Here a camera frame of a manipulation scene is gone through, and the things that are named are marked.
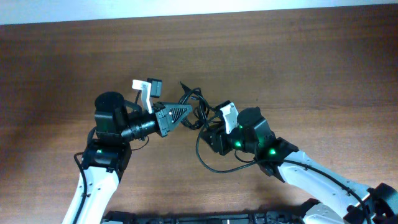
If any black USB cable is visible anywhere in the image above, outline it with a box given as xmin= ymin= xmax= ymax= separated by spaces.
xmin=178 ymin=81 xmax=218 ymax=131

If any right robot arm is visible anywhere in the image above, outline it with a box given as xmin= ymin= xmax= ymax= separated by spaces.
xmin=198 ymin=104 xmax=397 ymax=223

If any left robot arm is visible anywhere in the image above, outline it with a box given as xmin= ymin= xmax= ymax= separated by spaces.
xmin=63 ymin=91 xmax=192 ymax=223

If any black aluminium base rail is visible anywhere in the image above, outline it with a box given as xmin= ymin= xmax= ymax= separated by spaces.
xmin=101 ymin=198 xmax=343 ymax=224

